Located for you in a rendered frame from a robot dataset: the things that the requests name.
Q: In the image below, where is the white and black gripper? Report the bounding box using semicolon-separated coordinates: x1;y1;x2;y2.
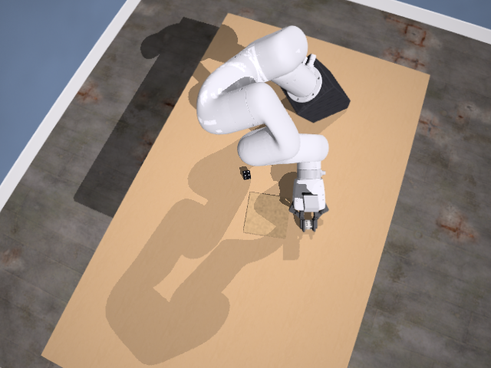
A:
289;178;329;232

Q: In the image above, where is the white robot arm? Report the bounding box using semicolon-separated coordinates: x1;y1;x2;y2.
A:
196;25;329;179

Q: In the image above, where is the tan flat mat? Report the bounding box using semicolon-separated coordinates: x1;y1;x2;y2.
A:
243;192;291;238

